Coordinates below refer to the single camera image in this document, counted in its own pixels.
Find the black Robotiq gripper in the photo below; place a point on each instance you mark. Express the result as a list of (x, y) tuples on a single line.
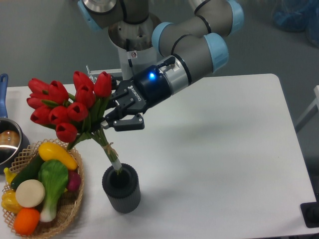
[(134, 96)]

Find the red tulip bouquet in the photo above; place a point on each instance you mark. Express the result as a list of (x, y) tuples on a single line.
[(73, 116)]

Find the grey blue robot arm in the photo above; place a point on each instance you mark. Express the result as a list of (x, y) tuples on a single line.
[(159, 59)]

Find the dark grey ribbed vase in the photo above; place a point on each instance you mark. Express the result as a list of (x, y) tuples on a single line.
[(122, 189)]

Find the yellow squash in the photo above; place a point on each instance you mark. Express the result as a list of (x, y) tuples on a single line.
[(52, 151)]

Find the red purple radish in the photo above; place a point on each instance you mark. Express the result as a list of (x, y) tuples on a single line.
[(74, 181)]

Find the green bok choy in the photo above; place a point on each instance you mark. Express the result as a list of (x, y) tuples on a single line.
[(54, 176)]

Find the dark green cucumber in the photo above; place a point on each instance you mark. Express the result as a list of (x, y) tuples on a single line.
[(30, 171)]

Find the woven wicker basket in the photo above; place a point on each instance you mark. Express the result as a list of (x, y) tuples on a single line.
[(68, 204)]

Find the yellow bell pepper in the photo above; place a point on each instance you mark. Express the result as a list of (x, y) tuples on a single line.
[(9, 202)]

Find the orange fruit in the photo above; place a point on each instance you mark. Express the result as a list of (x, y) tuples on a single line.
[(26, 221)]

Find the blue plastic bag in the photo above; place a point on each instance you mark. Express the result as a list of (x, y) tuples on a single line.
[(298, 16)]

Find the black device at edge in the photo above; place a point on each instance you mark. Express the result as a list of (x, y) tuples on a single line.
[(310, 212)]

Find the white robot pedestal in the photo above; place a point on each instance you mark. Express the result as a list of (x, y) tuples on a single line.
[(130, 31)]

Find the blue handled saucepan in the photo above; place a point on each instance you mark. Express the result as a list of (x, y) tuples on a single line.
[(12, 139)]

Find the white table leg frame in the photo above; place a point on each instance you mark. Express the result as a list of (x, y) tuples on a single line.
[(309, 112)]

